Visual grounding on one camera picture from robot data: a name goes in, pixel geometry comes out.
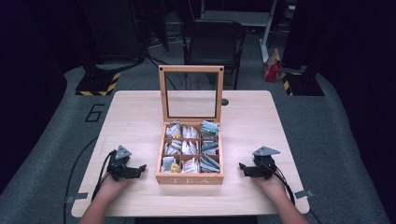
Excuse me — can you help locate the black folding chair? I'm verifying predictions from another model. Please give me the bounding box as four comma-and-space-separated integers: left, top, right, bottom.
181, 19, 249, 91

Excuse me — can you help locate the wooden tea box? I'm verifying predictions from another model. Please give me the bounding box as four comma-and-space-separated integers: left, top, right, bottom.
155, 64, 225, 186

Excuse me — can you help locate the person's left hand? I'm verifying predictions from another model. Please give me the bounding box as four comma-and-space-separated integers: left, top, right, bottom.
97, 174, 134, 202

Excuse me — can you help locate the grey tape strip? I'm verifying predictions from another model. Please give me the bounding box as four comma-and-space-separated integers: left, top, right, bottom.
293, 189, 315, 200
64, 191, 90, 204

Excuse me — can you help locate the pile of grey yellow-label tea packets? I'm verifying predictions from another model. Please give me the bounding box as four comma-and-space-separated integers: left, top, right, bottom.
161, 120, 183, 174

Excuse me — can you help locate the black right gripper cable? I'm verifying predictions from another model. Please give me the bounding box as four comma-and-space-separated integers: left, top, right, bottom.
273, 166, 324, 224

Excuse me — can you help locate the black stand with striped base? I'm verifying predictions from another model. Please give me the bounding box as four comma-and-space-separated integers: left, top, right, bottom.
75, 0, 122, 97
281, 0, 325, 97

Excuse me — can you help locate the pile of white tea packets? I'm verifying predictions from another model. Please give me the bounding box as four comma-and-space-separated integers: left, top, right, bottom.
180, 124, 201, 175

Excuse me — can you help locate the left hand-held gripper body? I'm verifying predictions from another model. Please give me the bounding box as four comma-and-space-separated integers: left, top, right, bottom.
106, 145, 140, 182

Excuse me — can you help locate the black floor cable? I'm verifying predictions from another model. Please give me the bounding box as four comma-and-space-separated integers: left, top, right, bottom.
63, 136, 99, 224

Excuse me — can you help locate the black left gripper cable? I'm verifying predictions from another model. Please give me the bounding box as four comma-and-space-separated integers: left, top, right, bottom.
91, 150, 118, 202

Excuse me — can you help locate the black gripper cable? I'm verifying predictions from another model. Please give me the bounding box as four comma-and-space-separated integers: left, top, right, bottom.
273, 166, 324, 224
91, 150, 118, 202

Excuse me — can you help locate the pile of green-grey tea packets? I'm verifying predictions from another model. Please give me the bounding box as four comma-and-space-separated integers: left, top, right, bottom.
199, 119, 222, 174

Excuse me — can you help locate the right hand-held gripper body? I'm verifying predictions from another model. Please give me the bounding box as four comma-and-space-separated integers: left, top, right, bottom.
248, 146, 281, 180

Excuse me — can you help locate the person's right hand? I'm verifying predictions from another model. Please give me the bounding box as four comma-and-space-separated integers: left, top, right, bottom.
250, 174, 288, 203

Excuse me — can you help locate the red paper bag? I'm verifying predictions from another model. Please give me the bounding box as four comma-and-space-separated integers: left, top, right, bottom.
263, 48, 283, 84

